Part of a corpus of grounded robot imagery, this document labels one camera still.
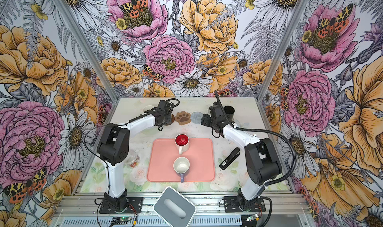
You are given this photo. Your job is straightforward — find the grey white box device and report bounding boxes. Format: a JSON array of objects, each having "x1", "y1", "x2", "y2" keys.
[{"x1": 153, "y1": 186, "x2": 196, "y2": 227}]

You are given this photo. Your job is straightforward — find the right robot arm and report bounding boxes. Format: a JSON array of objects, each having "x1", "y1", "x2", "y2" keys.
[{"x1": 201, "y1": 91, "x2": 298, "y2": 212}]

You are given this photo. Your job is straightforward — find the glossy brown round coaster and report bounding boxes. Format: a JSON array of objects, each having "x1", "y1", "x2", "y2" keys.
[{"x1": 170, "y1": 114, "x2": 175, "y2": 125}]

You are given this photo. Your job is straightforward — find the purple handled white mug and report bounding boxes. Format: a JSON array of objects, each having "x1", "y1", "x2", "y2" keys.
[{"x1": 173, "y1": 157, "x2": 190, "y2": 183}]

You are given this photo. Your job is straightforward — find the glass jar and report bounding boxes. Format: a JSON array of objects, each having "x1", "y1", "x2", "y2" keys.
[{"x1": 125, "y1": 150, "x2": 140, "y2": 168}]

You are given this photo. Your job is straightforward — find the black mug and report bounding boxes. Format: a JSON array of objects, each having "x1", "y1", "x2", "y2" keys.
[{"x1": 223, "y1": 105, "x2": 235, "y2": 121}]

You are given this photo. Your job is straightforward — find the right small circuit board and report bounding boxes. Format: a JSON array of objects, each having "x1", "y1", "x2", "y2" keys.
[{"x1": 246, "y1": 214, "x2": 259, "y2": 222}]

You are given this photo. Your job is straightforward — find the green circuit board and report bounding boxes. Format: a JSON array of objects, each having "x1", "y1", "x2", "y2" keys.
[{"x1": 110, "y1": 217, "x2": 130, "y2": 227}]

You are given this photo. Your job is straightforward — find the pink tray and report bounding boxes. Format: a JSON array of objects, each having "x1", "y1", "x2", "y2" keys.
[{"x1": 147, "y1": 138, "x2": 215, "y2": 182}]

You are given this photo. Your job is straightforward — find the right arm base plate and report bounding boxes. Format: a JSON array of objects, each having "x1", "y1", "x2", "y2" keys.
[{"x1": 223, "y1": 196, "x2": 266, "y2": 213}]

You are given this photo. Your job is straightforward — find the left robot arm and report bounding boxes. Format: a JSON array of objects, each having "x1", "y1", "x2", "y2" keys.
[{"x1": 97, "y1": 98, "x2": 180, "y2": 213}]

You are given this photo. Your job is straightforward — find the grey woven round coaster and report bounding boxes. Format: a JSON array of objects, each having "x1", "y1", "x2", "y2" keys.
[{"x1": 191, "y1": 111, "x2": 203, "y2": 124}]

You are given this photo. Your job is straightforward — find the paw shaped cork coaster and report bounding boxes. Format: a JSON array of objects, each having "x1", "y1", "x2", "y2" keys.
[{"x1": 175, "y1": 111, "x2": 191, "y2": 125}]

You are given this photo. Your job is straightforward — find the white mug off tray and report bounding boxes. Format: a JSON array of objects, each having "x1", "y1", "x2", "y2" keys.
[{"x1": 143, "y1": 105, "x2": 155, "y2": 113}]

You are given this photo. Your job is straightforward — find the red inside white mug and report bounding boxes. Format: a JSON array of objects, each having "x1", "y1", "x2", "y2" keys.
[{"x1": 175, "y1": 134, "x2": 190, "y2": 155}]

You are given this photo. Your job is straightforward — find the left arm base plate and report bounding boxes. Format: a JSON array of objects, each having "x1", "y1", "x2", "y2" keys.
[{"x1": 99, "y1": 197, "x2": 144, "y2": 214}]

